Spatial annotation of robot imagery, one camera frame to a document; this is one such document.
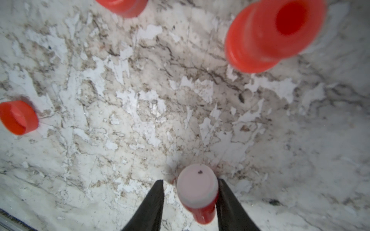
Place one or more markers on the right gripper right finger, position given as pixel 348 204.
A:
pixel 230 213

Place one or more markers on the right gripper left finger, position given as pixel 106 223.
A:
pixel 148 216

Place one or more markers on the red stamp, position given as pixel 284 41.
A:
pixel 197 189
pixel 266 32

